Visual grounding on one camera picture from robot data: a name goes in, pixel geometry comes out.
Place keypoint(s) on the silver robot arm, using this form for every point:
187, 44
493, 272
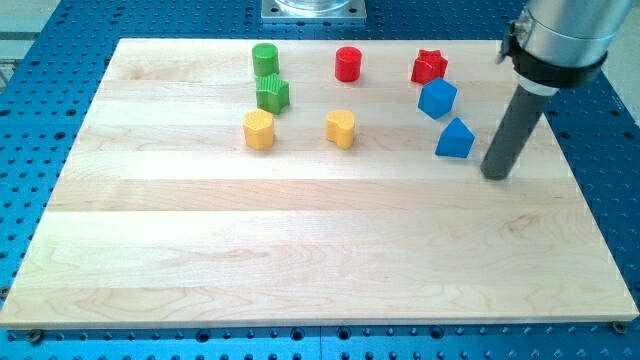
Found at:
561, 44

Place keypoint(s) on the green star block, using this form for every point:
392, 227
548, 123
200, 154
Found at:
272, 93

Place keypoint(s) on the blue triangle block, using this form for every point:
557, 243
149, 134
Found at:
456, 140

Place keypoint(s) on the red star block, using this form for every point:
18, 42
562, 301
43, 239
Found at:
429, 65

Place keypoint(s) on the yellow heart block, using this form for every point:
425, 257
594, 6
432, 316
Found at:
340, 128

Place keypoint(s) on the yellow pentagon block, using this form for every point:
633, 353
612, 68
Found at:
258, 127

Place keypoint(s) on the light wooden board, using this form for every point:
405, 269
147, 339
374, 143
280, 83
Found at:
163, 217

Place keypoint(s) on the red cylinder block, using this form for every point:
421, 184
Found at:
347, 64

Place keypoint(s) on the green cylinder block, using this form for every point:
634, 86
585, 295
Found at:
265, 57

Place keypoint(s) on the blue cube block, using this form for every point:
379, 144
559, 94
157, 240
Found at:
437, 98

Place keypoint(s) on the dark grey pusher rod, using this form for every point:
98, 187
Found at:
520, 119

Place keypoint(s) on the left board clamp screw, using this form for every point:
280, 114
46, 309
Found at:
34, 336

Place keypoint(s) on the board clamp screw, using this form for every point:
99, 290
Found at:
34, 336
619, 327

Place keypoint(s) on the right board clamp screw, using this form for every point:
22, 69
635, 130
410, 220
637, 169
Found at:
619, 327

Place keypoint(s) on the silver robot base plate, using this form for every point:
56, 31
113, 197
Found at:
313, 9

